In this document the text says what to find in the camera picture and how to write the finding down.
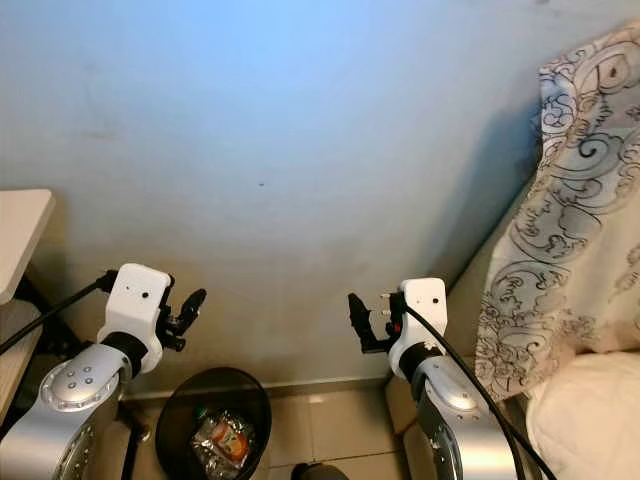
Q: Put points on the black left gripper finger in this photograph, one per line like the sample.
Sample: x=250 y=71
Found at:
x=194 y=305

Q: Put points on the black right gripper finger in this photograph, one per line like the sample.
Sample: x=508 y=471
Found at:
x=361 y=316

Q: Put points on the orange label bottle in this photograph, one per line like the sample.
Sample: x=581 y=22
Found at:
x=225 y=442

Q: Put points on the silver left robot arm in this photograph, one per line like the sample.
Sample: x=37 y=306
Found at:
x=60 y=420

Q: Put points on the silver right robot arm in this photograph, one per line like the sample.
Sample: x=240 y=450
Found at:
x=460 y=430

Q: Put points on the brown cardboard box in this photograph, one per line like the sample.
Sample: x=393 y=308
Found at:
x=400 y=420

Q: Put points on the black round trash bin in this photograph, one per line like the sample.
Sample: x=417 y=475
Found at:
x=258 y=400

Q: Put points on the dark grey robot leg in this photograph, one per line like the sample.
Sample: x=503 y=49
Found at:
x=320 y=472

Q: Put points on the light wood desk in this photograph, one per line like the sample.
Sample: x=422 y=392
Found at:
x=22 y=240

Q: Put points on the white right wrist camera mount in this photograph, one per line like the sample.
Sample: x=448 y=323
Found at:
x=425 y=310

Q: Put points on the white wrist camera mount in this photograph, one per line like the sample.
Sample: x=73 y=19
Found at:
x=425 y=310
x=135 y=300

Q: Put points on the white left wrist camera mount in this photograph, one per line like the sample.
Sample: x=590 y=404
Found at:
x=135 y=300

